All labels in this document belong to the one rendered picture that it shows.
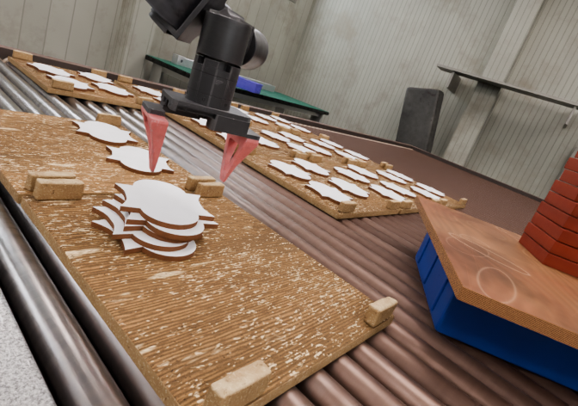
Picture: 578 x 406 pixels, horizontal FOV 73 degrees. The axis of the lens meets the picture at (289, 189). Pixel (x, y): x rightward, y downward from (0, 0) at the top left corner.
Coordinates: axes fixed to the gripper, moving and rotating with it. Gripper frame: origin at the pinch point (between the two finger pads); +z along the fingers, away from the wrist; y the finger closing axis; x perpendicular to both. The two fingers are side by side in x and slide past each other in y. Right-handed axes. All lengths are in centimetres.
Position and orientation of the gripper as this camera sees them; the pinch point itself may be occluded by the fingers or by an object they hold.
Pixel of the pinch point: (189, 169)
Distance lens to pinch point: 53.9
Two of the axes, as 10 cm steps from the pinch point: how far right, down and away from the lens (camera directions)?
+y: -8.3, -1.2, -5.4
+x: 4.6, 3.9, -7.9
